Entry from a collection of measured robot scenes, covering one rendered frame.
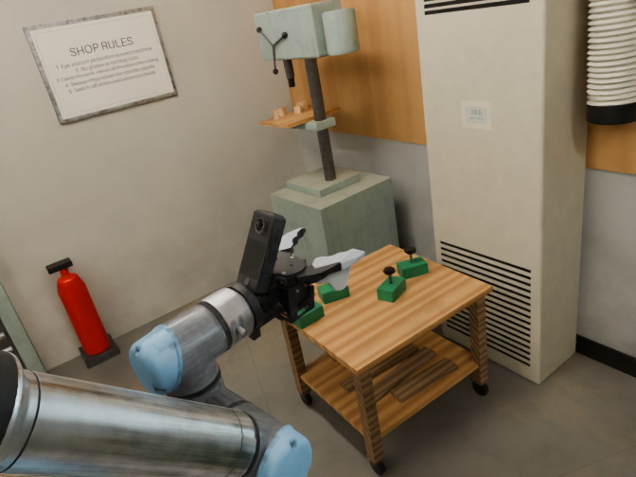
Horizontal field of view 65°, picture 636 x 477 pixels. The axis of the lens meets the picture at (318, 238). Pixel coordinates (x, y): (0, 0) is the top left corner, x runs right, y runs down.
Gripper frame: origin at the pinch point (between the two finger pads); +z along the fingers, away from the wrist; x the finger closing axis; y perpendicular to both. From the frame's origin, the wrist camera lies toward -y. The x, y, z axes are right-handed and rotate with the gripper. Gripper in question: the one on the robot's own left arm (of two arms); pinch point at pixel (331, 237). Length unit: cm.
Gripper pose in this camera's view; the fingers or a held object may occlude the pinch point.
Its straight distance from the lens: 81.6
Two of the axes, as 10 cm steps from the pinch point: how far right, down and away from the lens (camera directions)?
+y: 0.7, 8.6, 5.0
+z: 6.7, -4.1, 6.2
